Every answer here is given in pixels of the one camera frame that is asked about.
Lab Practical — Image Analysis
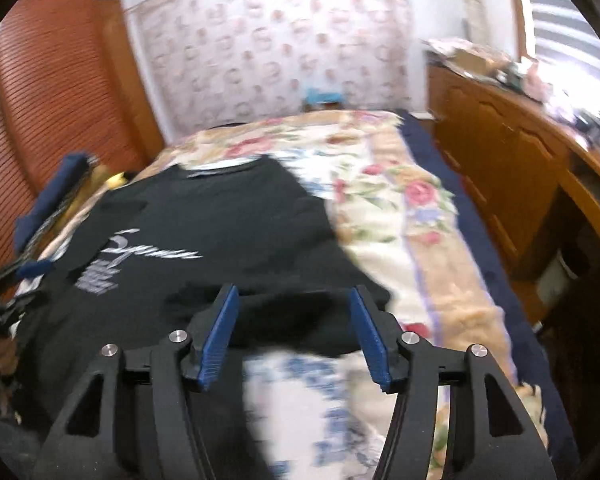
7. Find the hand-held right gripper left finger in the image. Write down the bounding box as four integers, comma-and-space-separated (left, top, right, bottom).
40, 282, 241, 480

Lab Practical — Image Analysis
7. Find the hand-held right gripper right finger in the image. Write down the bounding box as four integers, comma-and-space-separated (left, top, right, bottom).
349, 285, 553, 480

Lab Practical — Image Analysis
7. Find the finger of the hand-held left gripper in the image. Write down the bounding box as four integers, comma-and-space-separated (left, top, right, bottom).
0, 260, 53, 287
0, 287, 36, 326

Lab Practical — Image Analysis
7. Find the black t-shirt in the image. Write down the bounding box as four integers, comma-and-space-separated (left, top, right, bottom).
15, 155, 393, 426

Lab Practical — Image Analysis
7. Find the navy pillow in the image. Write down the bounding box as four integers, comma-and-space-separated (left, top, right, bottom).
15, 152, 93, 256

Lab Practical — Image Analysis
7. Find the blue floral white quilt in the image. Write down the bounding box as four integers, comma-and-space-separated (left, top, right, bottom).
240, 347, 398, 480

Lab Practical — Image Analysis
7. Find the gold cloth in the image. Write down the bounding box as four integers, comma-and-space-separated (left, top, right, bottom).
87, 167, 131, 193

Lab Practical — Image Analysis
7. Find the rose floral blanket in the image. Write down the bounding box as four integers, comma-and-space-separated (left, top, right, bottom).
130, 110, 551, 451

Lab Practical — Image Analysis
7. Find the wooden slatted wardrobe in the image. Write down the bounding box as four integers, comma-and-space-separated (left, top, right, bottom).
0, 0, 166, 301

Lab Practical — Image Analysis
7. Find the white waste bin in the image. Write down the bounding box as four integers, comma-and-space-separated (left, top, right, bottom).
537, 250, 577, 307

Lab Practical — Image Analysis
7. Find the navy bed sheet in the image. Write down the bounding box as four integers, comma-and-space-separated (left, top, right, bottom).
397, 110, 581, 471

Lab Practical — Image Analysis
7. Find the wooden cabinet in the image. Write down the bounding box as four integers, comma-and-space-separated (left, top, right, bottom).
425, 62, 600, 321

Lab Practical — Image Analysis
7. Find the teal storage box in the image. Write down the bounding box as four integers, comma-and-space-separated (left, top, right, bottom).
302, 87, 346, 111

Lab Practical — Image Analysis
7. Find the cardboard box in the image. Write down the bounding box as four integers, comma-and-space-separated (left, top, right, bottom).
450, 49, 508, 75

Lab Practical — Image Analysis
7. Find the pink kettle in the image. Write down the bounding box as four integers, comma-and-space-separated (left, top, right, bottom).
522, 60, 548, 96

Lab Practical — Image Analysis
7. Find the striped window blind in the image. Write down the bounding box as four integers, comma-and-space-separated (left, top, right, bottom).
522, 0, 600, 71

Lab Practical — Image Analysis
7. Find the circle patterned wall curtain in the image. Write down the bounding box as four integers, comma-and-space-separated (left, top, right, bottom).
127, 0, 426, 143

